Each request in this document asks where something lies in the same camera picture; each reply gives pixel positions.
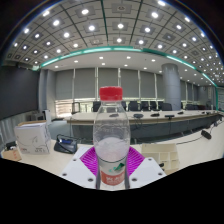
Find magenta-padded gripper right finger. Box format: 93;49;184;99
126;146;167;190

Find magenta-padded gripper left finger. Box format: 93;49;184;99
60;146;99;190

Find clear red-capped water bottle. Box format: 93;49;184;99
92;86;131;190

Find black pouch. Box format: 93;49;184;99
53;133;79;155

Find long curved conference desk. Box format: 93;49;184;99
64;109;223;143

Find black office chairs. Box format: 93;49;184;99
71;99;201;114

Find white cardboard carton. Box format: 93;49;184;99
13;120;52;155

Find black box device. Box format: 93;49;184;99
4;140;18;151

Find round ceiling lights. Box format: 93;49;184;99
9;0;224;73

